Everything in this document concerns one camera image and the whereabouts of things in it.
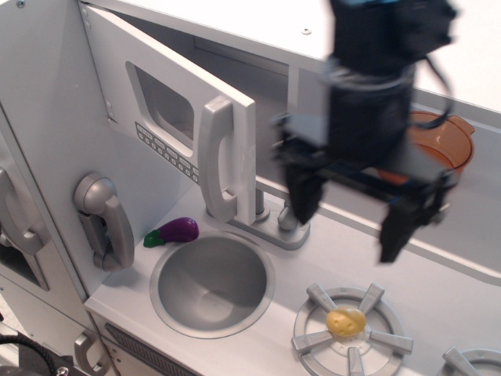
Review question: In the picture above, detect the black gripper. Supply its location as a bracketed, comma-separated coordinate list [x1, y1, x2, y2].
[272, 64, 456, 263]

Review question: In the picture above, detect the white microwave door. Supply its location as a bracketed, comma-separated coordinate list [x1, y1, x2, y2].
[81, 4, 256, 225]

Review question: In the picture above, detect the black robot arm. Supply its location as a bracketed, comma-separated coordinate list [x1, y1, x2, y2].
[273, 1, 457, 262]

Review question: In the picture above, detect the grey toy faucet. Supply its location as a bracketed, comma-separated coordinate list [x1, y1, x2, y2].
[229, 189, 310, 251]

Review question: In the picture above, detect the orange transparent plastic pot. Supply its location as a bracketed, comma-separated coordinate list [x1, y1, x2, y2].
[377, 110, 474, 185]

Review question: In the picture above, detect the yellow toy potato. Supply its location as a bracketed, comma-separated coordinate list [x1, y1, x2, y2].
[326, 307, 366, 338]

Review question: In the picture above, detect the grey stove burner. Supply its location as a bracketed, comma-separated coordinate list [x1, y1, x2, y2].
[291, 283, 413, 375]
[438, 347, 500, 376]

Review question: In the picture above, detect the round grey sink basin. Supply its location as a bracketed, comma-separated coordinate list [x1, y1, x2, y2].
[150, 231, 276, 339]

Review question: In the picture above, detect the purple toy eggplant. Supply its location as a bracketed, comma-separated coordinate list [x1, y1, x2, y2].
[143, 217, 200, 248]

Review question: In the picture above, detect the grey toy telephone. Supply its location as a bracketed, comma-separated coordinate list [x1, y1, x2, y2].
[74, 172, 135, 273]

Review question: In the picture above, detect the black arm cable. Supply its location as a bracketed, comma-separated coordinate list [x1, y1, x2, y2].
[409, 54, 457, 128]

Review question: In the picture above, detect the grey oven handle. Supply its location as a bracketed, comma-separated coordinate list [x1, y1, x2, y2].
[74, 333, 107, 376]

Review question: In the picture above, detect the grey fridge handle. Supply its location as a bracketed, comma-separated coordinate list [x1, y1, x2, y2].
[1, 168, 43, 255]

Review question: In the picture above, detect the black braided cable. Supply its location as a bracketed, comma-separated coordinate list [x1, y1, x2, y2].
[0, 335, 66, 376]

